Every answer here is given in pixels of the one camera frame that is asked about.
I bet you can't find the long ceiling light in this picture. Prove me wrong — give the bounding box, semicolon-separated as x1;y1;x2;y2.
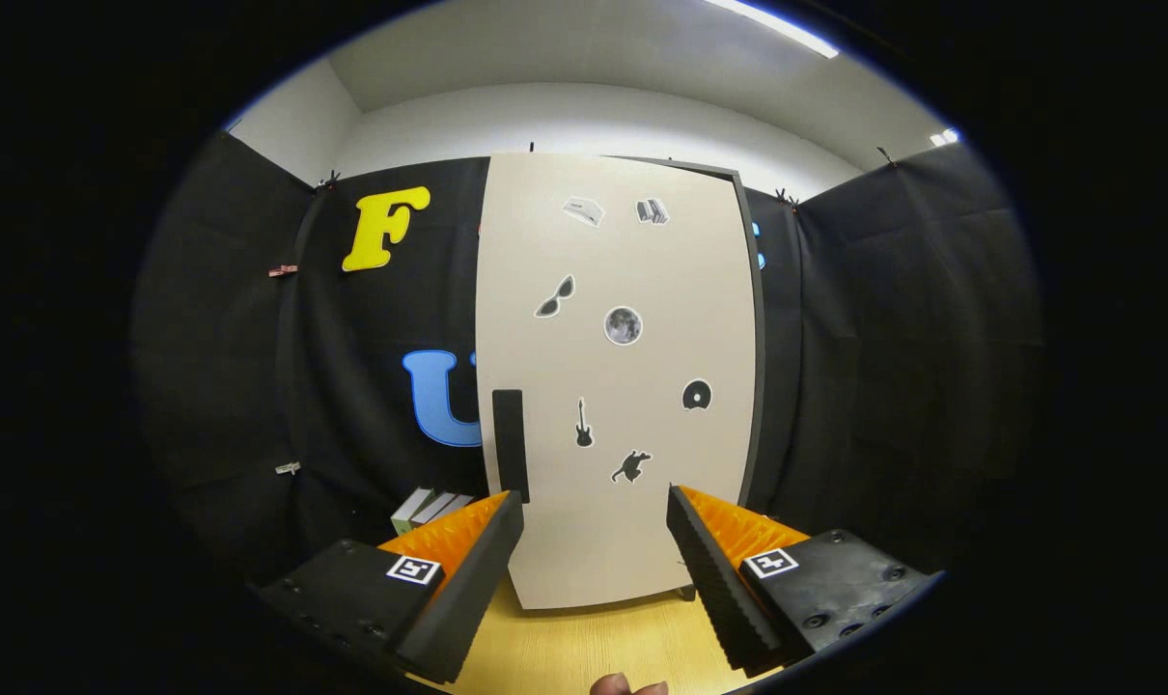
709;0;841;59

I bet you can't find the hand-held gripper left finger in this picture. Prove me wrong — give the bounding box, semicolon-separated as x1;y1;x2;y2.
254;489;527;686

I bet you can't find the dark grey cabinet body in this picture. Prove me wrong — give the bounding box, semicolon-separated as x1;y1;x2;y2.
623;154;770;601

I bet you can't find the black backdrop cloth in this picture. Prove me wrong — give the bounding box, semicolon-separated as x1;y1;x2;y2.
130;130;1046;599

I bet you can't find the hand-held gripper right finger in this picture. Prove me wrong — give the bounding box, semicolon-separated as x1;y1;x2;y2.
665;484;942;677

